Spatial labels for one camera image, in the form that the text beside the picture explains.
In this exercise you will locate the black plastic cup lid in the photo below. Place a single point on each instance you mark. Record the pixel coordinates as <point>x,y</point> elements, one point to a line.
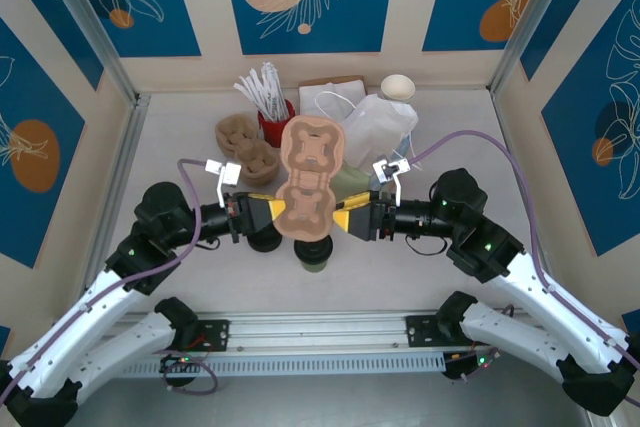
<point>313,250</point>

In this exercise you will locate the brown pulp cup carrier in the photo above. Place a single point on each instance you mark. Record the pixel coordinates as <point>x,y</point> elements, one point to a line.
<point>310,147</point>

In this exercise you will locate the white and green paper bag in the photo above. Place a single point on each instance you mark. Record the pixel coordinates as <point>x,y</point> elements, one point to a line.
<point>380,122</point>

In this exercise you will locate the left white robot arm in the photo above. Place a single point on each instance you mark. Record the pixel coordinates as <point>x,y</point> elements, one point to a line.
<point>75,332</point>

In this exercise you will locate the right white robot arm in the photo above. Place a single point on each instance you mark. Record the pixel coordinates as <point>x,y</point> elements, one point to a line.
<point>550,317</point>

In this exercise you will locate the red straw holder cup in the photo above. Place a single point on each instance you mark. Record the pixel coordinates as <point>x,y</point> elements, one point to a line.
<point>270,129</point>

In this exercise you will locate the white paper wrapped straw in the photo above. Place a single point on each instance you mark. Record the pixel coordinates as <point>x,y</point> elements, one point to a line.
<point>259,87</point>
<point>286,109</point>
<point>278,92</point>
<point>245,98</point>
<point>270,82</point>
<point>251,92</point>

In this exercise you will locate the white paper napkins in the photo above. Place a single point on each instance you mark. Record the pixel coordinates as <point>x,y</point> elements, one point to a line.
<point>325,97</point>

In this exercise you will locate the white paper cup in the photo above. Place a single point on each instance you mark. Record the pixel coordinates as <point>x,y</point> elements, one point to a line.
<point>397,87</point>

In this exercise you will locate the left base controller board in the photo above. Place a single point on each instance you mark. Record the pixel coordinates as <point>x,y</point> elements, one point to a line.
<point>175,363</point>

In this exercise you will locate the base controller board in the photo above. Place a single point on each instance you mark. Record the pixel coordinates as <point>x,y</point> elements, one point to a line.
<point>457,367</point>
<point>175,363</point>

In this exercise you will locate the right base controller board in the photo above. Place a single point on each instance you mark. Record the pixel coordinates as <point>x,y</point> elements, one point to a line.
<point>457,367</point>

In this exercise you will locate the grey metal panel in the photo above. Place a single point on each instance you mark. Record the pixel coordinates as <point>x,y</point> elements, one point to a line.
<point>320,402</point>

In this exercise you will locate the aluminium side rail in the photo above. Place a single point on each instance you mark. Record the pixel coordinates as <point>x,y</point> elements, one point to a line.
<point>122,157</point>
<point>502,112</point>

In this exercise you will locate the aluminium mounting rail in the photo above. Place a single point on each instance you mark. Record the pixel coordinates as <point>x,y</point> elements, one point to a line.
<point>320,329</point>

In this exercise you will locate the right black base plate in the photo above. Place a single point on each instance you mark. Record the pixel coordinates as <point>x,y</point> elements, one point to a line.
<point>417,329</point>

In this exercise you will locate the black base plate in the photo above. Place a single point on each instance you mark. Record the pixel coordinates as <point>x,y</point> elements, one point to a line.
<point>215,334</point>
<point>417,329</point>

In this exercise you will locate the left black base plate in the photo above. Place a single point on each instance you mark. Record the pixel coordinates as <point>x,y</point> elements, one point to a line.
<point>215,334</point>

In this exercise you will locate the aluminium frame post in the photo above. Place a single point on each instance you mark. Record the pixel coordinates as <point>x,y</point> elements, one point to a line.
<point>534,12</point>
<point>84,12</point>

